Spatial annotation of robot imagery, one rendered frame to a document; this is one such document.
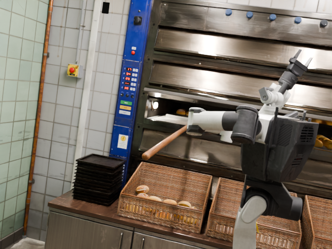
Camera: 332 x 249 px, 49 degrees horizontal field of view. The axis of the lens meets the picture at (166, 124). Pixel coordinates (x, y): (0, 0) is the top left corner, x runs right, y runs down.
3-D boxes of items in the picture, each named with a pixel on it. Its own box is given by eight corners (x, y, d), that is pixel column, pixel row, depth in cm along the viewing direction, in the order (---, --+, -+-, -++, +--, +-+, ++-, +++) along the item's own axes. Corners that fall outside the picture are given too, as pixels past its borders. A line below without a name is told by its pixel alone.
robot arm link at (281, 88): (293, 85, 207) (281, 102, 209) (276, 75, 209) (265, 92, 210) (296, 84, 196) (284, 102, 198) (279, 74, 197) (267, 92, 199)
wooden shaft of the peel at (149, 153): (147, 161, 139) (148, 153, 138) (140, 160, 139) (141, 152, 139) (196, 123, 306) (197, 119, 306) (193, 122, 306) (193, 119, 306)
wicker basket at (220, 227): (212, 212, 272) (218, 176, 269) (290, 229, 260) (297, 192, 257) (203, 236, 225) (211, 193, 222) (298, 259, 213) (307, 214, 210)
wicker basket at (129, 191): (135, 195, 283) (141, 160, 280) (207, 210, 273) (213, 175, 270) (115, 215, 236) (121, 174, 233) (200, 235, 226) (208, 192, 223)
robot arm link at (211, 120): (178, 131, 175) (220, 134, 161) (182, 105, 176) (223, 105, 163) (191, 135, 184) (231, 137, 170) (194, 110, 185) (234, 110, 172)
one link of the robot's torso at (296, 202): (295, 217, 183) (302, 183, 181) (299, 226, 170) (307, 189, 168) (239, 204, 188) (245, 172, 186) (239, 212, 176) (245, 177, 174)
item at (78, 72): (70, 76, 289) (71, 63, 288) (82, 78, 287) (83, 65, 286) (65, 75, 282) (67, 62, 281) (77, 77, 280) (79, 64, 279)
